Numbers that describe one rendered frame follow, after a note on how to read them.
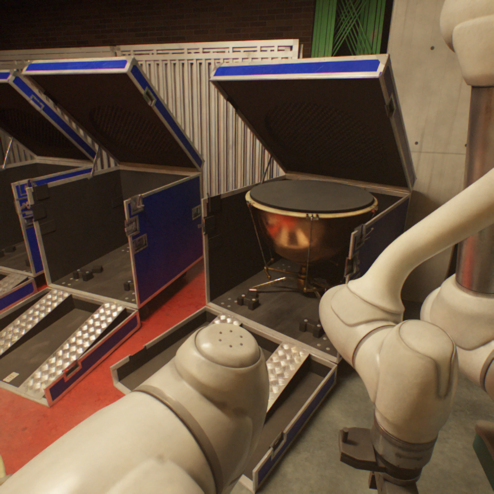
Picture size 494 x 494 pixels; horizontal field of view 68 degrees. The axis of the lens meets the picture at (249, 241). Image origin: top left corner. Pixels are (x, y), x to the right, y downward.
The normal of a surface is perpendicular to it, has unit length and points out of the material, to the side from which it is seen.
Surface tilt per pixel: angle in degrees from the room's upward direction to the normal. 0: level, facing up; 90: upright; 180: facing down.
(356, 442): 0
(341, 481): 0
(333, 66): 52
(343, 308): 61
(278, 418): 1
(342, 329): 65
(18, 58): 87
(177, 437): 33
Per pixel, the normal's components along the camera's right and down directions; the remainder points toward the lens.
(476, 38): -0.93, 0.34
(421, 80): -0.29, 0.36
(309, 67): -0.48, -0.33
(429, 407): -0.07, 0.31
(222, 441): 0.68, -0.22
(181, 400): 0.20, -0.83
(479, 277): -0.66, 0.40
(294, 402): -0.01, -0.92
